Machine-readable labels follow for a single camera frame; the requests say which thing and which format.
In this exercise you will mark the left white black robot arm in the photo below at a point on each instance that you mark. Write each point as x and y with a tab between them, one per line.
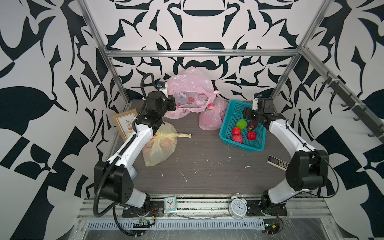
113	178

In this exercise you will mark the round red apple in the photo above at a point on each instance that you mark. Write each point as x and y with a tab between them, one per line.
251	135

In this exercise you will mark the teal plastic basket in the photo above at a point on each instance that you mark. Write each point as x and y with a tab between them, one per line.
233	114

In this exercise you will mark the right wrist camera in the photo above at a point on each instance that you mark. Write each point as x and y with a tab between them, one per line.
255	105

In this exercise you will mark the circuit board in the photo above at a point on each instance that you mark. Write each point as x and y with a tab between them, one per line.
142	223
273	228

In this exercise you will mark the dark maroon fruit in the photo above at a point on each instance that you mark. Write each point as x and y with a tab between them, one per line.
252	125

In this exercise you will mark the small pink plastic bag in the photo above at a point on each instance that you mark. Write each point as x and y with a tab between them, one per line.
212	118

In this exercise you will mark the blue square timer clock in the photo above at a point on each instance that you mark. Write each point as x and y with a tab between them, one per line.
133	173

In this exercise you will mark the small teal square clock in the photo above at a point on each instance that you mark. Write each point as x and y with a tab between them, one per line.
170	204

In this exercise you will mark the wooden picture frame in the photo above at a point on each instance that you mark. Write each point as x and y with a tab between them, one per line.
124	121

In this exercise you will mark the large pink plastic bag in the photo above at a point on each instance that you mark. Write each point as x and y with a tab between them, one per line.
193	92

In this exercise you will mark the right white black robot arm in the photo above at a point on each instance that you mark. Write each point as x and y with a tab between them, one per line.
308	168

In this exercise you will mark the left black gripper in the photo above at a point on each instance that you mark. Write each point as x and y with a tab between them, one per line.
169	103

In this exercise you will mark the green apple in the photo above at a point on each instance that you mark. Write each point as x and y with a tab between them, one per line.
242	124

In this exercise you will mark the left circuit board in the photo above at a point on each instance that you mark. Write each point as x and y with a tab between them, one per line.
142	223

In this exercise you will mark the red textured fruit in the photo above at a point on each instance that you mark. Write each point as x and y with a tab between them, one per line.
237	138

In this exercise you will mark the right circuit board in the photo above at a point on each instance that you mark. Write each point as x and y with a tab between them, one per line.
273	228

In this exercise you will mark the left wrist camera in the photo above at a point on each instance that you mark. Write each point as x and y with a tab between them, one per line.
163	87

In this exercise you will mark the wall hook rail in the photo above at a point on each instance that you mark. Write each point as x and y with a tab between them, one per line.
352	102

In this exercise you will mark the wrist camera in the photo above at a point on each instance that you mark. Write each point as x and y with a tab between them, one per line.
255	105
163	87

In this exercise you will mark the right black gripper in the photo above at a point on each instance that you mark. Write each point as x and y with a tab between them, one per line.
246	113

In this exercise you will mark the yellow plastic bag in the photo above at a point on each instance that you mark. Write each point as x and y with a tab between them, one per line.
160	147

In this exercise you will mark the white slotted cable duct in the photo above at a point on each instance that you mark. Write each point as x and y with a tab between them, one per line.
182	224

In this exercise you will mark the grey calculator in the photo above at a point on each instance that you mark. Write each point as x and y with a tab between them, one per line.
280	164

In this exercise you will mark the round silver alarm clock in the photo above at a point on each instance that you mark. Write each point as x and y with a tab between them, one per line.
237	208

